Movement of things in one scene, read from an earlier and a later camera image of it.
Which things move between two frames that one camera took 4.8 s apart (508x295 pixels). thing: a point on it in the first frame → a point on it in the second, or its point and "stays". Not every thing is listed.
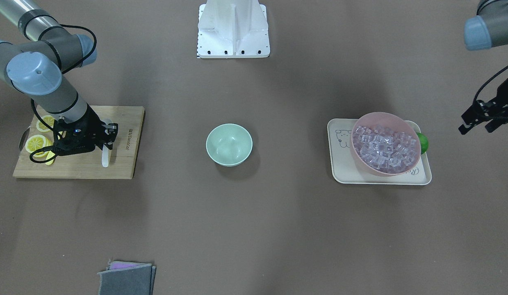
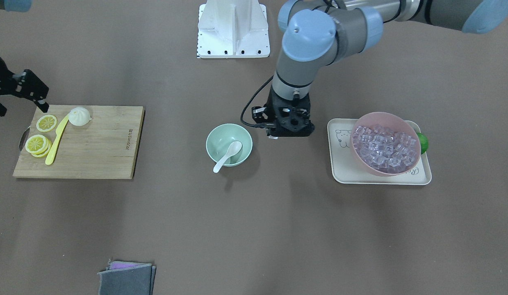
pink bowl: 385,144 stays
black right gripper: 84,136 → 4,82
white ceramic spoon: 105,150 → 233,149
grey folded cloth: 122,278 stays
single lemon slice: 49,120 stays
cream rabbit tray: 345,169 stays
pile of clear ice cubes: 384,149 stays
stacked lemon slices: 36,142 stays
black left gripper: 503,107 → 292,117
